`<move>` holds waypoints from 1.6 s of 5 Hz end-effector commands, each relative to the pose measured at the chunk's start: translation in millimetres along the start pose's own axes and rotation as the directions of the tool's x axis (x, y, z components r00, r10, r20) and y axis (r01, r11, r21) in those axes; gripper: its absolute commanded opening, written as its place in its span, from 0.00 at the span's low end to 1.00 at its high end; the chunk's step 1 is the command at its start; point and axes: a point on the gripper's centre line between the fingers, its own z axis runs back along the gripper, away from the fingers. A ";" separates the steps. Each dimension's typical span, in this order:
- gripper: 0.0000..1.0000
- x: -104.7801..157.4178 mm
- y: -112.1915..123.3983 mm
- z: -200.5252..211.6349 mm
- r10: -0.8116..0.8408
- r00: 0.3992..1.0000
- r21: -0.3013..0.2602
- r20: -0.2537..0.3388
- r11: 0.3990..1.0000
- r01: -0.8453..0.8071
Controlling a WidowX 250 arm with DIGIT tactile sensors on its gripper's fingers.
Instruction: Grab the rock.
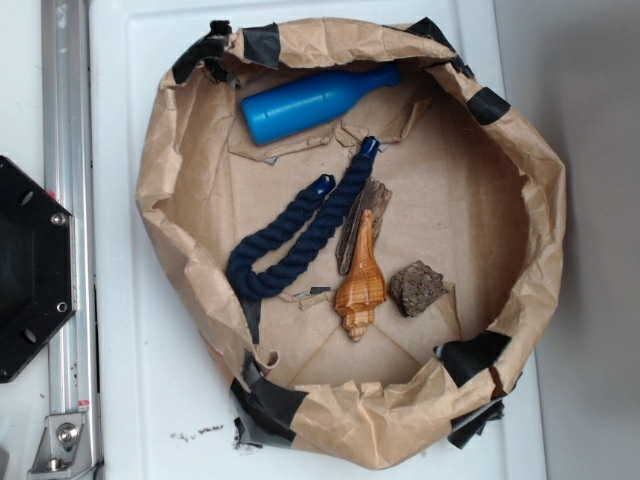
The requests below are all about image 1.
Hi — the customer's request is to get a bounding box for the brown rough rock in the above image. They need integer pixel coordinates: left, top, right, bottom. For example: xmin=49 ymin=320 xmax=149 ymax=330
xmin=388 ymin=260 xmax=448 ymax=317

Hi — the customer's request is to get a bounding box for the orange spiral seashell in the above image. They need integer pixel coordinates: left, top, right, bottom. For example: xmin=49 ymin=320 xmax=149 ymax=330
xmin=334 ymin=209 xmax=387 ymax=342

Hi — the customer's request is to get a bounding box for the brown wood bark piece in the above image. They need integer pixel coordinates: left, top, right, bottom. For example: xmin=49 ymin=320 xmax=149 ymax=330
xmin=337 ymin=176 xmax=394 ymax=276

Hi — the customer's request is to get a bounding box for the blue plastic bottle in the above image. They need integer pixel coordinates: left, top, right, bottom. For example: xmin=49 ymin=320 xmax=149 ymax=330
xmin=241 ymin=63 xmax=400 ymax=145

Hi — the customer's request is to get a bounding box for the brown paper bag bin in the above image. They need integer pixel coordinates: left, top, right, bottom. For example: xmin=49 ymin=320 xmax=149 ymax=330
xmin=136 ymin=18 xmax=566 ymax=470

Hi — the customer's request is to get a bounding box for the dark blue rope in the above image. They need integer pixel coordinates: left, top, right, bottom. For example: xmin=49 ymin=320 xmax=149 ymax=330
xmin=225 ymin=136 xmax=380 ymax=302

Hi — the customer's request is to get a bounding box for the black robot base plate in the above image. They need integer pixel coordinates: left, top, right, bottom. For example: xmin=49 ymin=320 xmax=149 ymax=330
xmin=0 ymin=156 xmax=75 ymax=384

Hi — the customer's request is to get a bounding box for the aluminium extrusion rail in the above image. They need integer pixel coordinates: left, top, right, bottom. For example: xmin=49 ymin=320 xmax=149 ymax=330
xmin=40 ymin=0 xmax=104 ymax=480

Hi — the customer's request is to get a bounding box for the metal corner bracket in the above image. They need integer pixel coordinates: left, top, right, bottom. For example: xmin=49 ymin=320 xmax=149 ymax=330
xmin=27 ymin=412 xmax=92 ymax=479

